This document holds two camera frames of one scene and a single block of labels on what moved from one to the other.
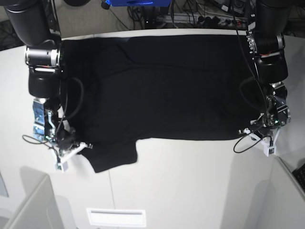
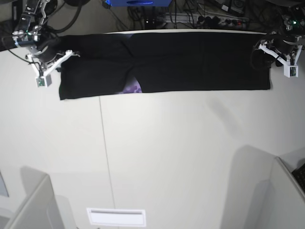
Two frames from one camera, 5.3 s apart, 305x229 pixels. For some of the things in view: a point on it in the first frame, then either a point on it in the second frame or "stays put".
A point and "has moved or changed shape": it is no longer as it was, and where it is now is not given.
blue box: (132, 3) stays put
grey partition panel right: (287, 206) stays put
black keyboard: (299, 173) stays put
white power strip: (206, 19) stays put
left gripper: (65, 139) → (46, 49)
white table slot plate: (114, 217) stays put
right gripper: (265, 124) → (284, 45)
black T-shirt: (119, 89) has moved or changed shape
